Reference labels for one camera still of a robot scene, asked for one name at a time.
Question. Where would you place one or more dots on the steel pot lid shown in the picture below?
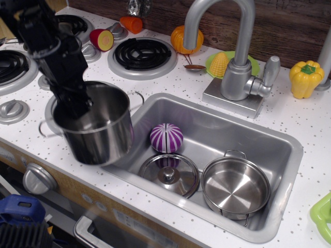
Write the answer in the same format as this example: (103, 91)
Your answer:
(173, 172)

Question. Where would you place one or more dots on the silver knob centre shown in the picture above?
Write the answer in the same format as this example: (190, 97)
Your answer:
(90, 53)

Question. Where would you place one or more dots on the steel sink basin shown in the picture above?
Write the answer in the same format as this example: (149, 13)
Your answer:
(208, 134)

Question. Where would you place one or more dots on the silver oven door handle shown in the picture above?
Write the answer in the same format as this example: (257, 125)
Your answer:
(96, 232)

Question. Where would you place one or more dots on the silver oven dial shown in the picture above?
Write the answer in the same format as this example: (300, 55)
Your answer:
(37, 180)

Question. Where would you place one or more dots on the purple white striped onion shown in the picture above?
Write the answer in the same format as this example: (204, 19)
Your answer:
(166, 138)

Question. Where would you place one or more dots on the silver knob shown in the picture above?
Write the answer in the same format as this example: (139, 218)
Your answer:
(118, 31)
(13, 111)
(90, 53)
(44, 83)

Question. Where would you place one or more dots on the silver knob back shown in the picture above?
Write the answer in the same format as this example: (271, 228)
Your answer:
(118, 31)

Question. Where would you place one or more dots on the red yellow halved fruit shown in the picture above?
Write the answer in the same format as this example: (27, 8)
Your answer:
(102, 39)

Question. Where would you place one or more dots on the front right stove burner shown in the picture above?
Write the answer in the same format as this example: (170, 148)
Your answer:
(48, 113)

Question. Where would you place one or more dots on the orange toy carrot piece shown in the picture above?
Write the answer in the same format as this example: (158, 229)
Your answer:
(133, 24)

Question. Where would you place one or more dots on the silver toy faucet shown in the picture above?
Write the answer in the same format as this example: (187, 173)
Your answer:
(239, 91)

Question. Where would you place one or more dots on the yellow toy corn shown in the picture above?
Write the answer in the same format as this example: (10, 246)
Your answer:
(219, 65)

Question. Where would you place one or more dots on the grey post right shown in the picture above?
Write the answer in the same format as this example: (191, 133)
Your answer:
(324, 56)

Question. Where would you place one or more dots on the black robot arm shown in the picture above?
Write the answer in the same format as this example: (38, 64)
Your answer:
(33, 23)

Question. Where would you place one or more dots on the yellow toy bell pepper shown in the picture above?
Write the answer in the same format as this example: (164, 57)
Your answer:
(305, 76)

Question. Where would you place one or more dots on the shiny foil object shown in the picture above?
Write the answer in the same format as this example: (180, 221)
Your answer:
(139, 8)

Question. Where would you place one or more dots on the back right stove burner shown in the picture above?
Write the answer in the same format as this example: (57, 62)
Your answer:
(142, 59)

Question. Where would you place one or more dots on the small brown spoon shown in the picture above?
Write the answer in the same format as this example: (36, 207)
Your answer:
(191, 66)

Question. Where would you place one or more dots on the silver knob front left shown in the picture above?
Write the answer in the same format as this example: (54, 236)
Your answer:
(13, 111)

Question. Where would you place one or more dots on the tall steel pot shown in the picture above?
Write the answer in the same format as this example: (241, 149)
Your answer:
(105, 133)

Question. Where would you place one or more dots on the silver knob middle left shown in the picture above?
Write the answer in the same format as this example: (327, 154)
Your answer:
(44, 83)

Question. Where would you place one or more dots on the shallow steel pan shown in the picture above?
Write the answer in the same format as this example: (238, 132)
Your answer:
(234, 187)

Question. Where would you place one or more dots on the front left stove burner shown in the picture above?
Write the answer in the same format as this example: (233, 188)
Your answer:
(18, 69)

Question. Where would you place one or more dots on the light green plastic object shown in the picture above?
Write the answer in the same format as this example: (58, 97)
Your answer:
(320, 215)

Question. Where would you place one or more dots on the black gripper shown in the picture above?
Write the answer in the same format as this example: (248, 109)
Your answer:
(64, 64)

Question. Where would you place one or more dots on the orange toy pumpkin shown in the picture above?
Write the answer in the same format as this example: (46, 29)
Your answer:
(177, 39)

